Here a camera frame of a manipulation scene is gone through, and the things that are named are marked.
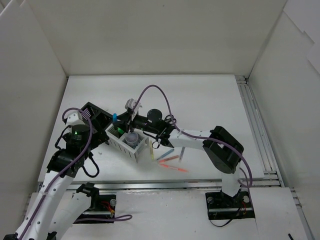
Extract blue highlighter marker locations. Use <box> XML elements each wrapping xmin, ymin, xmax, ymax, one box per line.
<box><xmin>112</xmin><ymin>113</ymin><xmax>118</xmax><ymax>123</ymax></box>

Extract clear jar of paper clips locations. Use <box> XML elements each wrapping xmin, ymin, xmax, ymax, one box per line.
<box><xmin>124</xmin><ymin>132</ymin><xmax>140</xmax><ymax>149</ymax></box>

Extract blue pen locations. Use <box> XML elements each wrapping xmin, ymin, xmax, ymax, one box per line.
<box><xmin>156</xmin><ymin>148</ymin><xmax>175</xmax><ymax>161</ymax></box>

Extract orange brown pen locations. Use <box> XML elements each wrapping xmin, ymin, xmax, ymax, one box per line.
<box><xmin>158</xmin><ymin>155</ymin><xmax>180</xmax><ymax>163</ymax></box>

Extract purple pen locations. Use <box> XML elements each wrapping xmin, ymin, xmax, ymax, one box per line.
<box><xmin>178</xmin><ymin>147</ymin><xmax>186</xmax><ymax>163</ymax></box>

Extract neon orange pen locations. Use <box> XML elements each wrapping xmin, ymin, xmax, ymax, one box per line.
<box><xmin>158</xmin><ymin>163</ymin><xmax>188</xmax><ymax>173</ymax></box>

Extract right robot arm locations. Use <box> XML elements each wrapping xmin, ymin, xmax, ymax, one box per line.
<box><xmin>113</xmin><ymin>98</ymin><xmax>244</xmax><ymax>206</ymax></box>

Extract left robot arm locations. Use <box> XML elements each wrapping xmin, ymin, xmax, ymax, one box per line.
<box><xmin>4</xmin><ymin>107</ymin><xmax>100</xmax><ymax>240</ymax></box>

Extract white slotted desk organizer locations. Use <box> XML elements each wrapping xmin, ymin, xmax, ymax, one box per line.
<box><xmin>106</xmin><ymin>128</ymin><xmax>150</xmax><ymax>163</ymax></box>

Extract yellow pen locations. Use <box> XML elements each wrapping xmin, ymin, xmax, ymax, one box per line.
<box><xmin>149</xmin><ymin>140</ymin><xmax>155</xmax><ymax>162</ymax></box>

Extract black handled scissors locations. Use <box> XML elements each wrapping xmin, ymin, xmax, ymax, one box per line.
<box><xmin>164</xmin><ymin>114</ymin><xmax>177</xmax><ymax>126</ymax></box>

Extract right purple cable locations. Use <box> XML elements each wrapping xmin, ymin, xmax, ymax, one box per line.
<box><xmin>136</xmin><ymin>84</ymin><xmax>253</xmax><ymax>188</ymax></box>

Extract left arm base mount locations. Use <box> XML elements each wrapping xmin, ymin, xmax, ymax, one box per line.
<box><xmin>73</xmin><ymin>182</ymin><xmax>117</xmax><ymax>224</ymax></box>

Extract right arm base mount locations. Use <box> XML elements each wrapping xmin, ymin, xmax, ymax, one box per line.
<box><xmin>205</xmin><ymin>190</ymin><xmax>256</xmax><ymax>228</ymax></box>

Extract aluminium rail right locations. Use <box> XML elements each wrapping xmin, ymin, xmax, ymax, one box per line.
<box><xmin>235</xmin><ymin>75</ymin><xmax>315</xmax><ymax>240</ymax></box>

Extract aluminium rail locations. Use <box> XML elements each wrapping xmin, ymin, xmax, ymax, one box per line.
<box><xmin>235</xmin><ymin>75</ymin><xmax>315</xmax><ymax>240</ymax></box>
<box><xmin>66</xmin><ymin>178</ymin><xmax>281</xmax><ymax>191</ymax></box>

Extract aluminium rail front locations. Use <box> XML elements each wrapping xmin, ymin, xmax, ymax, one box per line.
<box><xmin>66</xmin><ymin>178</ymin><xmax>281</xmax><ymax>191</ymax></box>

